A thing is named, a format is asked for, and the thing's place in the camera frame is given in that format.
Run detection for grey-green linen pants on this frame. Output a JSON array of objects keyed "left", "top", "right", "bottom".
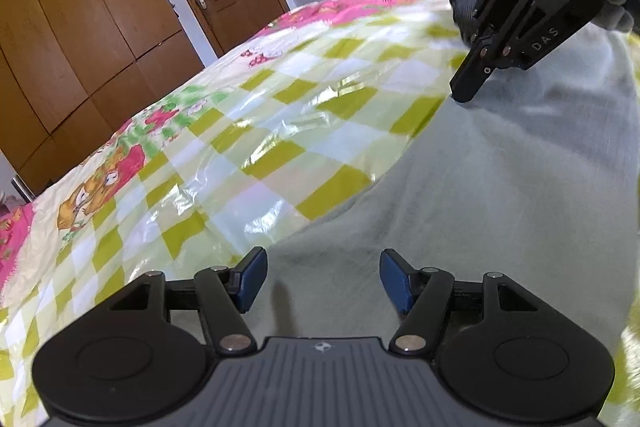
[{"left": 248, "top": 25, "right": 639, "bottom": 349}]

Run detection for dark grey folded garment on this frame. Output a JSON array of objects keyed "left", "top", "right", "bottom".
[{"left": 449, "top": 0, "right": 482, "bottom": 48}]

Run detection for checkered floral bed cover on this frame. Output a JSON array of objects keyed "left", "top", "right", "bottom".
[{"left": 1, "top": 0, "right": 639, "bottom": 426}]

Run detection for silver thermos bottle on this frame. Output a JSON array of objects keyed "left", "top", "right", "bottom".
[{"left": 11, "top": 174, "right": 36, "bottom": 202}]

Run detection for brown wooden wardrobe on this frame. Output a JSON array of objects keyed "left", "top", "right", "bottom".
[{"left": 1, "top": 0, "right": 203, "bottom": 193}]

